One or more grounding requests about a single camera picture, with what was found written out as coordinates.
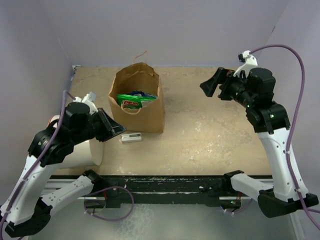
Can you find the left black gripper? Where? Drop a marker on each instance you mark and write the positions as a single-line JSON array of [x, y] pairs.
[[112, 128]]

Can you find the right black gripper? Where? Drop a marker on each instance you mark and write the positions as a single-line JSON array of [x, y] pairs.
[[219, 77]]

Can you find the green Chuba snack bag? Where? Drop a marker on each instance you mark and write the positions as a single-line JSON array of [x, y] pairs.
[[135, 99]]

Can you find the brown paper bag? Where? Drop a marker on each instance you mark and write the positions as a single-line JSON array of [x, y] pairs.
[[141, 77]]

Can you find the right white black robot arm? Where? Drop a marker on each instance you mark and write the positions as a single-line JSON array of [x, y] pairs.
[[271, 123]]

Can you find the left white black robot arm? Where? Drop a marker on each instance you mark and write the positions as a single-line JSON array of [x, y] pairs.
[[27, 211]]

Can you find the small white rectangular device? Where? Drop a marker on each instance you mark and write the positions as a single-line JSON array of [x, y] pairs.
[[131, 137]]

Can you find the white cylindrical bucket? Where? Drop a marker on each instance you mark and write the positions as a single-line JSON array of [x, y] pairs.
[[85, 154]]

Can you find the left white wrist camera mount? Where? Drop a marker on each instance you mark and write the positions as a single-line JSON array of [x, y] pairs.
[[89, 100]]

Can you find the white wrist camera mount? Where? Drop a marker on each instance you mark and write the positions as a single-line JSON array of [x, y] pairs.
[[89, 100], [249, 63]]

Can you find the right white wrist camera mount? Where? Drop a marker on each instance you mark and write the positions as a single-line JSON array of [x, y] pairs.
[[249, 63]]

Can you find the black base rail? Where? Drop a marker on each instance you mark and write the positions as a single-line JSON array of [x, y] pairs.
[[208, 190]]

